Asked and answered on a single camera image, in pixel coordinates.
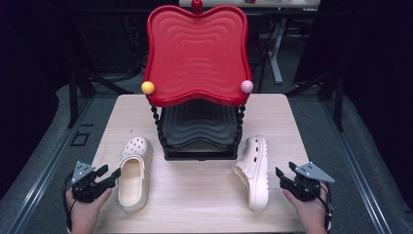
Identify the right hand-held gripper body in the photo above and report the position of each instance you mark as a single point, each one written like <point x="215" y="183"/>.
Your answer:
<point x="307" y="188"/>

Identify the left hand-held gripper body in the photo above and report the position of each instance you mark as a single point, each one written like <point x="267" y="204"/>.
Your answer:
<point x="85" y="185"/>

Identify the cream clog with oval holes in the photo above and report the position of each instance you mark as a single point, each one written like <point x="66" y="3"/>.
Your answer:
<point x="258" y="182"/>

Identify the cream clog with round holes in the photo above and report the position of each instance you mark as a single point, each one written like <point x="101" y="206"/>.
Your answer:
<point x="139" y="148"/>

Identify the red and black two-tier rack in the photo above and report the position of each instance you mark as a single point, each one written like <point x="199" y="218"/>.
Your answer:
<point x="198" y="58"/>

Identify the person's right hand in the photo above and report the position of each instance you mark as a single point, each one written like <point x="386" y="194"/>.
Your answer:
<point x="313" y="216"/>

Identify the person's left hand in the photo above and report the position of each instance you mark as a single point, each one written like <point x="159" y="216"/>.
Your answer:
<point x="82" y="216"/>

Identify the black metal stand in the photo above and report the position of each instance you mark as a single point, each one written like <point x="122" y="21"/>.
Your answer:
<point x="74" y="97"/>
<point x="338" y="104"/>

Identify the white desk with white leg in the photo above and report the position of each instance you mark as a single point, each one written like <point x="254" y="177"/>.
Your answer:
<point x="277" y="48"/>

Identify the grey metal floor rail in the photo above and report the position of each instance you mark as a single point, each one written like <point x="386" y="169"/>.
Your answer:
<point x="42" y="182"/>
<point x="360" y="182"/>

